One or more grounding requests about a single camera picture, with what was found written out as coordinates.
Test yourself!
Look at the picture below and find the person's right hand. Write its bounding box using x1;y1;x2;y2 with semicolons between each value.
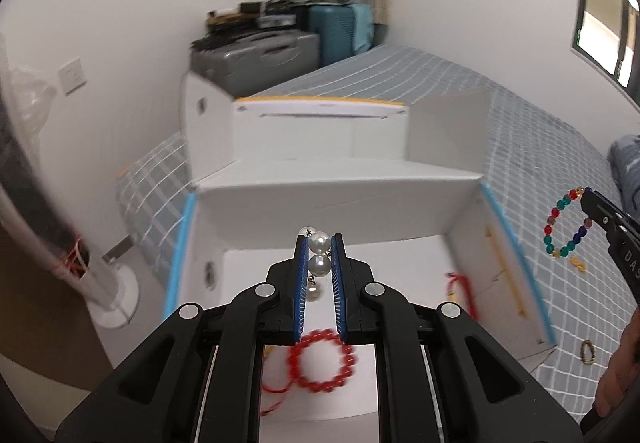
596;308;640;419

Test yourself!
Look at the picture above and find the clear plastic bag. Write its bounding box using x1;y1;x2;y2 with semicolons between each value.
0;66;56;164

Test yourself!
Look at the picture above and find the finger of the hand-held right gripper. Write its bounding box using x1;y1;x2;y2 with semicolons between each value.
580;187;631;236

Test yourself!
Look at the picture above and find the multicolour bead bracelet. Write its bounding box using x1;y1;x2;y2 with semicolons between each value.
542;187;596;260

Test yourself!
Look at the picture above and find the white box with blue edge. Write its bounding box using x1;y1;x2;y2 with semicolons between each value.
162;70;558;424

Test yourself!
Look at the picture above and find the blue suitcase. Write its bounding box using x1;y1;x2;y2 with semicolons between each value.
307;2;376;69

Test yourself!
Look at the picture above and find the folded blue patterned quilt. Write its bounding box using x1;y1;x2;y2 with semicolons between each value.
607;133;640;204

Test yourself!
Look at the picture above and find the red cord bracelet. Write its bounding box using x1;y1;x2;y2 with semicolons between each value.
261;345;301;416
444;272;478;319

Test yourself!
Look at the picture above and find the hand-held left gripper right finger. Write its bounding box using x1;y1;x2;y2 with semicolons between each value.
330;233;585;443

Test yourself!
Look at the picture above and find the white pearl bracelet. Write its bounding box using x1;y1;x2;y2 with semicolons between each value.
297;225;332;302

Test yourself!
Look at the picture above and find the pile of dark boxes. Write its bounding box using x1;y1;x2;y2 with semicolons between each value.
207;0;311;31

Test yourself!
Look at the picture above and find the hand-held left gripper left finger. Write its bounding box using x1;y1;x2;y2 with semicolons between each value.
52;234;311;443

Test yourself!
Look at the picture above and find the red bead bracelet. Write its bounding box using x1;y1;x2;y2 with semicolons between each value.
289;329;357;394

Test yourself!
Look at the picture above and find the grey checked bed sheet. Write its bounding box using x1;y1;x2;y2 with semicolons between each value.
116;43;640;404

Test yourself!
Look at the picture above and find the white wall socket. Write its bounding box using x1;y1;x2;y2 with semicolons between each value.
59;57;87;95

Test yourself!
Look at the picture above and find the grey suitcase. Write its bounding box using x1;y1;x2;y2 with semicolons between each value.
189;29;322;86

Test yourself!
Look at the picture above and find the white floor stand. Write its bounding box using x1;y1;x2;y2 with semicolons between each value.
0;33;141;329

